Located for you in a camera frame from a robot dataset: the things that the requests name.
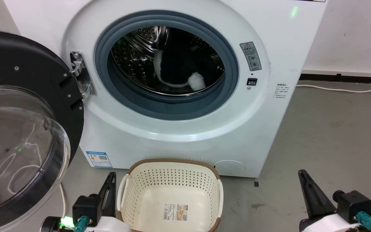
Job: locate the grey warning sticker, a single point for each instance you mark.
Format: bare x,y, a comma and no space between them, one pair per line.
251,56

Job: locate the small printed text label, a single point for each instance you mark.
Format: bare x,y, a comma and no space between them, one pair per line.
280,91

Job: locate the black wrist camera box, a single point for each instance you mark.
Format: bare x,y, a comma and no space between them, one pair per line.
87,207
353,203

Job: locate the black baseboard strip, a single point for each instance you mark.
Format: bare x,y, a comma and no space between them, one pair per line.
346,78

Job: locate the grey rubber door gasket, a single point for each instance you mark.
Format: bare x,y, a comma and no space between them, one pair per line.
230,83

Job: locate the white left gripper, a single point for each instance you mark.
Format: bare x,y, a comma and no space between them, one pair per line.
111,225

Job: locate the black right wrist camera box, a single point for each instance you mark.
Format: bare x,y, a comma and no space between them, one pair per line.
353,203

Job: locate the black door latch socket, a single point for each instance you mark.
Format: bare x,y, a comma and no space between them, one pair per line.
252,81

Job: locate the paper label in basket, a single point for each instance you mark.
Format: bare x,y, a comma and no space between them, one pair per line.
175,212

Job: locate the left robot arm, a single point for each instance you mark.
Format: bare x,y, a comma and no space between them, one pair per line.
52,225

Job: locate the blue energy label sticker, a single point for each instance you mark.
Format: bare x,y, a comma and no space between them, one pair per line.
99,159

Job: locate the white front-load washing machine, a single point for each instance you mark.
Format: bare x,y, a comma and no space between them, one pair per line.
269,106

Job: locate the black glass washing machine door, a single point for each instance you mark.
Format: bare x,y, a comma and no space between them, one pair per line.
21,129

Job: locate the perforated steel drum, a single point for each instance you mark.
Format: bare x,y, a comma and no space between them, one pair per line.
130,54

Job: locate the teal camera connector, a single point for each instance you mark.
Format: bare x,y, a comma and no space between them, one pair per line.
366,221
81,224

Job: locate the teal left camera connector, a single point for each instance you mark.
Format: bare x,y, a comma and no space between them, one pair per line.
81,224

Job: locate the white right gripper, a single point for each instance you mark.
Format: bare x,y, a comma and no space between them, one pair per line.
328,224

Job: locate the cream perforated laundry basket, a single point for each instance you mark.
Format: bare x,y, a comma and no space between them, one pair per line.
172,180

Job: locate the metal door hinge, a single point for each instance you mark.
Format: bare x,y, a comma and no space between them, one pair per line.
81,74

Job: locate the black and white garment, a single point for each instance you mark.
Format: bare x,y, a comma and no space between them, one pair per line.
179,64

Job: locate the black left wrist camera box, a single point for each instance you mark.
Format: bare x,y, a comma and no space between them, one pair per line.
87,207

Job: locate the round white filter cover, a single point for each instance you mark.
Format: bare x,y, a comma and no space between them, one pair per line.
229,167

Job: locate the teal right camera connector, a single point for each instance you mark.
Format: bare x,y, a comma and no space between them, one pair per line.
366,221

